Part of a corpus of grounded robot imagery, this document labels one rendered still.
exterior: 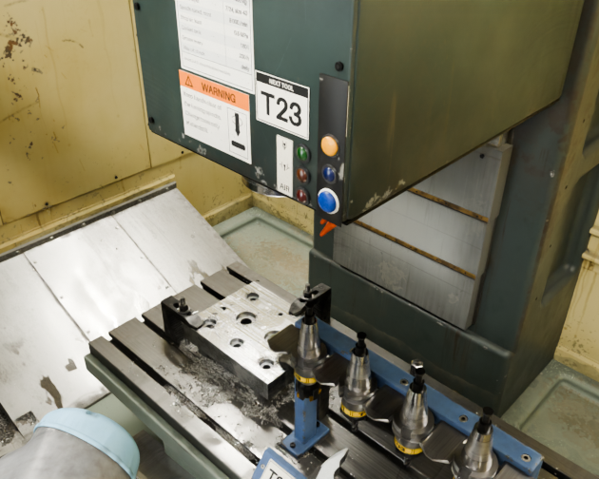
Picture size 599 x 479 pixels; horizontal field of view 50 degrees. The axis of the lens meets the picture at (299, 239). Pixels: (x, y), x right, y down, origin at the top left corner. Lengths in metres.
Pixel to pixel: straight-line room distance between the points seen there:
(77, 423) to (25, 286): 1.44
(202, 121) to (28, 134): 1.13
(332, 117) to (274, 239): 1.82
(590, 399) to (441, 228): 0.77
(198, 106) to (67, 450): 0.54
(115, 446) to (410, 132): 0.54
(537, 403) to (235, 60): 1.42
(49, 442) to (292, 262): 1.84
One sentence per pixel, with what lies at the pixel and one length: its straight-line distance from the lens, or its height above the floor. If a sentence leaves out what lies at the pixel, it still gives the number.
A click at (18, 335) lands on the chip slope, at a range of 2.04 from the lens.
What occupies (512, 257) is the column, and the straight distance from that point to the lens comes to 1.58.
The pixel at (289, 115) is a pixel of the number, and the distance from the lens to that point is 0.85.
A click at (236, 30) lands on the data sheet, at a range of 0.89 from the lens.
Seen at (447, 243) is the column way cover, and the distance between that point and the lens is 1.61.
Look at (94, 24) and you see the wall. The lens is 2.10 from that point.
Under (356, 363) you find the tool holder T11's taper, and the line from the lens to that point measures 1.03.
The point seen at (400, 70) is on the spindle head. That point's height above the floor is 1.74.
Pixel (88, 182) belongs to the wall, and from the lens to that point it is 2.22.
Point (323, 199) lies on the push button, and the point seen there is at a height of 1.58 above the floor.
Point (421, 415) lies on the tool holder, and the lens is 1.01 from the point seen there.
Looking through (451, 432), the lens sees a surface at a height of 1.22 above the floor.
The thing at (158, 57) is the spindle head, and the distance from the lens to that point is 1.06.
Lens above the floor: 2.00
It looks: 33 degrees down
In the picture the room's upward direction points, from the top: 1 degrees clockwise
